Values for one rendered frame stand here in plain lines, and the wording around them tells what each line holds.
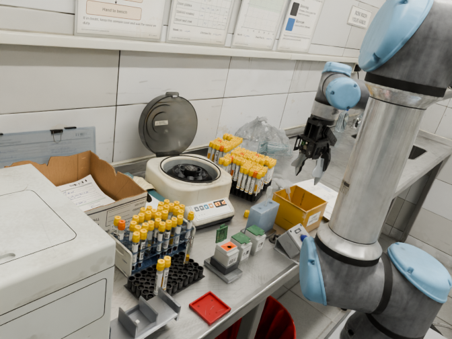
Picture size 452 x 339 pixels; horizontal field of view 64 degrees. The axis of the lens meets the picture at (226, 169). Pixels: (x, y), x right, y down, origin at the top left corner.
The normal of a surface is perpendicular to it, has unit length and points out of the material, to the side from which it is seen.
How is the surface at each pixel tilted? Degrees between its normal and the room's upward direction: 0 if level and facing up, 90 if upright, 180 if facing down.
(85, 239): 0
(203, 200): 90
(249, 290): 0
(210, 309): 0
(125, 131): 90
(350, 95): 90
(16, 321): 90
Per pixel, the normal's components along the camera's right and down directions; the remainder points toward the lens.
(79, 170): 0.73, 0.38
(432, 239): -0.66, 0.19
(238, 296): 0.18, -0.90
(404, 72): -0.46, 0.22
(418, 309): -0.08, 0.40
